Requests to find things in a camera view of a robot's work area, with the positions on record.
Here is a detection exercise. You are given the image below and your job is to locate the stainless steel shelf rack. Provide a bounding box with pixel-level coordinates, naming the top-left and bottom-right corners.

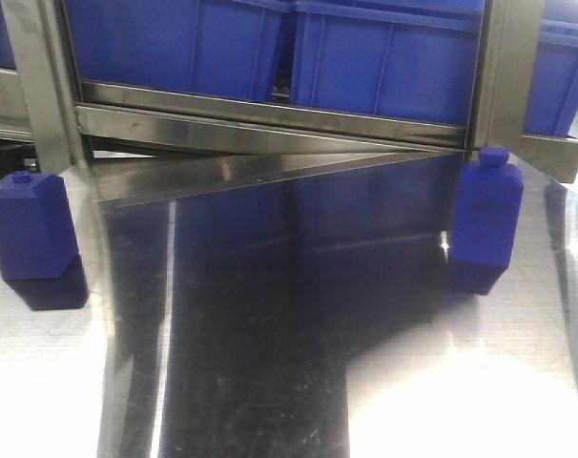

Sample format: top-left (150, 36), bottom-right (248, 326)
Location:
top-left (0, 1), bottom-right (578, 193)

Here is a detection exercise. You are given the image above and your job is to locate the blue plastic bin right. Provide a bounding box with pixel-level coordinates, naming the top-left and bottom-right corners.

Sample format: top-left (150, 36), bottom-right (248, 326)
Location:
top-left (524, 20), bottom-right (578, 137)

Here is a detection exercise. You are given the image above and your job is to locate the blue plastic bin middle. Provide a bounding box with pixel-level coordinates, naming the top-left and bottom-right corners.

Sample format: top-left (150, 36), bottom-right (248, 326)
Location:
top-left (290, 1), bottom-right (482, 126)

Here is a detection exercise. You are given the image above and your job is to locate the blue plastic bin left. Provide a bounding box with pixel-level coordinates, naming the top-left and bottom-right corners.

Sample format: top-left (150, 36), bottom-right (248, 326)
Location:
top-left (66, 1), bottom-right (294, 102)

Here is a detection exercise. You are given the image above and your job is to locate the blue bottle-shaped part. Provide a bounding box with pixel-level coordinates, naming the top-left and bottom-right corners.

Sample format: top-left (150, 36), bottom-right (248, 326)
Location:
top-left (448, 147), bottom-right (525, 282)
top-left (0, 171), bottom-right (79, 281)

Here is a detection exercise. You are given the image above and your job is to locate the blue plastic bin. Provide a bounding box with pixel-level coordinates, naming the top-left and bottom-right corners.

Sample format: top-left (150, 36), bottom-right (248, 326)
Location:
top-left (66, 1), bottom-right (294, 102)
top-left (290, 1), bottom-right (482, 126)
top-left (524, 20), bottom-right (578, 137)

